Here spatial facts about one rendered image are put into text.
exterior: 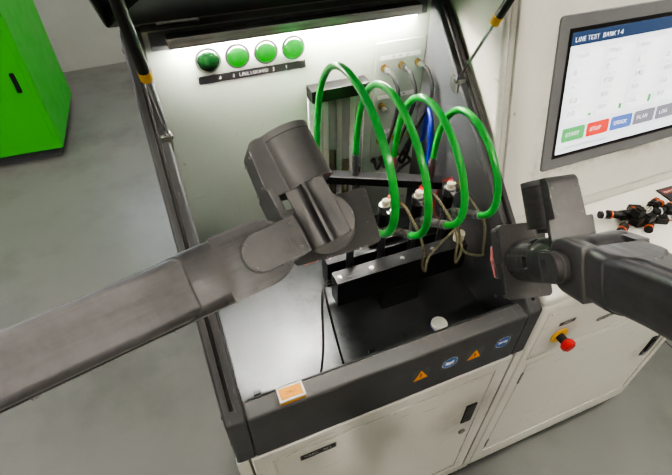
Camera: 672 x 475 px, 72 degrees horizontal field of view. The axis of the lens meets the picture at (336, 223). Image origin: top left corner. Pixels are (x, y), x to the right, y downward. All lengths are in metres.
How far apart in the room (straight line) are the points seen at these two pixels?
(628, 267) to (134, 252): 2.45
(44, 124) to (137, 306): 3.13
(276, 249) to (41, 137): 3.20
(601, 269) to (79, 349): 0.44
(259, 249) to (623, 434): 1.95
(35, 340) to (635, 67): 1.25
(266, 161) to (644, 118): 1.13
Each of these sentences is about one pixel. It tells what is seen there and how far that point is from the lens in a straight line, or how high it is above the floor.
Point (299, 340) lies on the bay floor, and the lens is 1.13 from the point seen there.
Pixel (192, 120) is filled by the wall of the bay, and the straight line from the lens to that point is 1.07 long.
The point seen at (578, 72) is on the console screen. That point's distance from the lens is 1.19.
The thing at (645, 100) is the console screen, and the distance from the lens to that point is 1.39.
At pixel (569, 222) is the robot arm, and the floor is 1.42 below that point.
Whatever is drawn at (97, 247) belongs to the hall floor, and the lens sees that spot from 2.79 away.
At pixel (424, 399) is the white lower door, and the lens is 1.17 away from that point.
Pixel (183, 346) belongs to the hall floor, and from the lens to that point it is 2.20.
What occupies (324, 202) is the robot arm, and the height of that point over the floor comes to 1.50.
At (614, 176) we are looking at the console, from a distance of 1.43.
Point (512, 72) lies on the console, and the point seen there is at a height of 1.35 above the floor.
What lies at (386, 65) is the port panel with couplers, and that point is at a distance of 1.15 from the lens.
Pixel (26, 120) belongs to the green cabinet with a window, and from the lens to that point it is 3.49.
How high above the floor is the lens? 1.77
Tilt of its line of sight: 42 degrees down
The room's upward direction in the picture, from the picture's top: straight up
